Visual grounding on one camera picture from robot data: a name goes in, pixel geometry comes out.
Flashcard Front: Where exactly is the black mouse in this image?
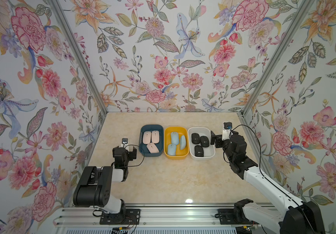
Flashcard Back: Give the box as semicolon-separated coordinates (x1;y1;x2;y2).
191;133;201;145
194;145;204;158
200;136;210;148

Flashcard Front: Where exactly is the pink mouse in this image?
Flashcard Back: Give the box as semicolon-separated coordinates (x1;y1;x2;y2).
147;142;160;154
142;131;151;145
151;130;160;144

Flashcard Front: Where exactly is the light blue mouse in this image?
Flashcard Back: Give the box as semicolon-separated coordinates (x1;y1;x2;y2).
167;144;177;156
179;135;187;150
171;132;180;145

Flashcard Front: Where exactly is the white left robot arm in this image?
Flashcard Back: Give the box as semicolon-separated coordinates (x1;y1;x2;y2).
73;146;137;215

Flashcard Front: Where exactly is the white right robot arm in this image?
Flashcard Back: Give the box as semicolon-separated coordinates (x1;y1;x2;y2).
210;130;325;234

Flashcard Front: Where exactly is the white storage box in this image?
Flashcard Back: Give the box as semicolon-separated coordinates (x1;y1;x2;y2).
188;127;215;161

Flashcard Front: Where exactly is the dark teal storage box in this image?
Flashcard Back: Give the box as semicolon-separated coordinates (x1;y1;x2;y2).
139;124;164;157

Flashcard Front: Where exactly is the yellow storage box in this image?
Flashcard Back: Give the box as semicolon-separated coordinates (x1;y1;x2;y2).
164;126;189;160

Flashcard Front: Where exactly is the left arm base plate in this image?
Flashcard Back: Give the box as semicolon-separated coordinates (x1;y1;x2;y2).
99;200;141;225

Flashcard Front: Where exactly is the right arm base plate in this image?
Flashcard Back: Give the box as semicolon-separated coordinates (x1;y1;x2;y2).
214;199;259;225

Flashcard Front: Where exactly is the aluminium front rail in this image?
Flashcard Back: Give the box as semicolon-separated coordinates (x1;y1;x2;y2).
52;203;286;234

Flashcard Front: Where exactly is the left aluminium corner post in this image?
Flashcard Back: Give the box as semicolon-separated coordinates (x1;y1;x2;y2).
48;0;108;117

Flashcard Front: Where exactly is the aluminium corner post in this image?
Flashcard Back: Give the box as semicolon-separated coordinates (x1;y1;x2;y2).
48;0;108;117
239;1;313;118

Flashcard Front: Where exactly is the right aluminium corner post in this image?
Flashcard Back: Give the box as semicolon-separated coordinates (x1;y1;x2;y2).
239;1;313;118

